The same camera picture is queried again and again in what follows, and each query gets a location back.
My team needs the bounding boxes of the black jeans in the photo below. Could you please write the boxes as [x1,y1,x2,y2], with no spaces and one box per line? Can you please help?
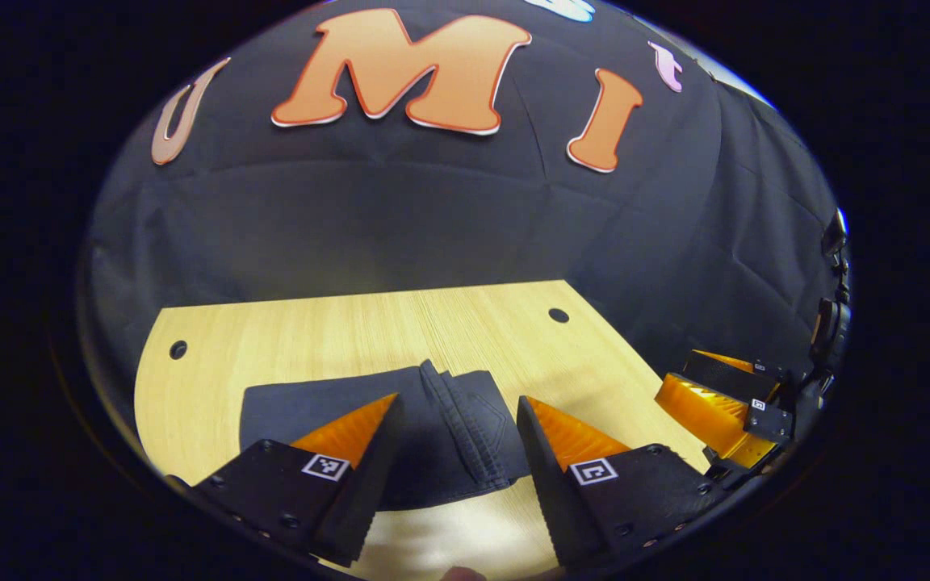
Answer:
[239,359,534,511]

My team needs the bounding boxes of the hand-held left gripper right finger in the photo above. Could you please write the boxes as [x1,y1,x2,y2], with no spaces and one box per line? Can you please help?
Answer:
[515,395,736,570]

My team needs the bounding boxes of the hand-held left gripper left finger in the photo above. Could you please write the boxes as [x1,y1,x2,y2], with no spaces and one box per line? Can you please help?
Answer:
[189,393,405,569]

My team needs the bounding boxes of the black backdrop cloth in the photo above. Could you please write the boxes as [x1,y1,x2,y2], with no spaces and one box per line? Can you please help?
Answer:
[76,0,847,420]

